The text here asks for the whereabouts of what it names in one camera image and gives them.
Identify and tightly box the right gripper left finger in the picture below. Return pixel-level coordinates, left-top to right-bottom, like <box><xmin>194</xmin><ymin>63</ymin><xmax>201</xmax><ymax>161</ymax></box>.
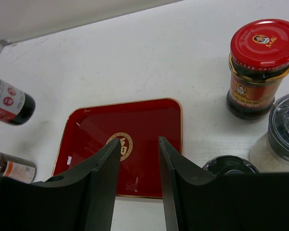
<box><xmin>0</xmin><ymin>139</ymin><xmax>121</xmax><ymax>231</ymax></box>

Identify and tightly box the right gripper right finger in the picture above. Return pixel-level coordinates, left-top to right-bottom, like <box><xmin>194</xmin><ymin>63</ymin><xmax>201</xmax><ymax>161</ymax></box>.
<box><xmin>158</xmin><ymin>137</ymin><xmax>289</xmax><ymax>231</ymax></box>

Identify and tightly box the small black dome cap bottle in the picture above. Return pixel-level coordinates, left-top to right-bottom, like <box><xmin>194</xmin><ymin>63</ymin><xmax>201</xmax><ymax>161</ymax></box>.
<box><xmin>202</xmin><ymin>155</ymin><xmax>259</xmax><ymax>176</ymax></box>

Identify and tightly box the dark sauce bottle black cap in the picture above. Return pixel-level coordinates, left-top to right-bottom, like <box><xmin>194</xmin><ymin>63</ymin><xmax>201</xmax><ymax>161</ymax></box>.
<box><xmin>0</xmin><ymin>79</ymin><xmax>36</xmax><ymax>126</ymax></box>

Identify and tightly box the clear lid salt grinder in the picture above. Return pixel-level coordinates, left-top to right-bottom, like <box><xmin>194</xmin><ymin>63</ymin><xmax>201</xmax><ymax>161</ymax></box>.
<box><xmin>250</xmin><ymin>94</ymin><xmax>289</xmax><ymax>173</ymax></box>

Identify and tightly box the red rectangular tray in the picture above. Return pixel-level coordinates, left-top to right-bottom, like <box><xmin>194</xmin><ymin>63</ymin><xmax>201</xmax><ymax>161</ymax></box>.
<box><xmin>53</xmin><ymin>98</ymin><xmax>183</xmax><ymax>199</ymax></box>

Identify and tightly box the small spice jar white lid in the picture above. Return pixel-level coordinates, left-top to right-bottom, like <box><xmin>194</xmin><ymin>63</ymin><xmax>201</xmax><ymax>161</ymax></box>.
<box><xmin>0</xmin><ymin>153</ymin><xmax>37</xmax><ymax>183</ymax></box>

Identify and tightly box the red lid chili jar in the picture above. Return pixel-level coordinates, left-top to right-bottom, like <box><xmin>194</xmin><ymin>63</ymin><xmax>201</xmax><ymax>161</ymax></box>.
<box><xmin>226</xmin><ymin>19</ymin><xmax>289</xmax><ymax>120</ymax></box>

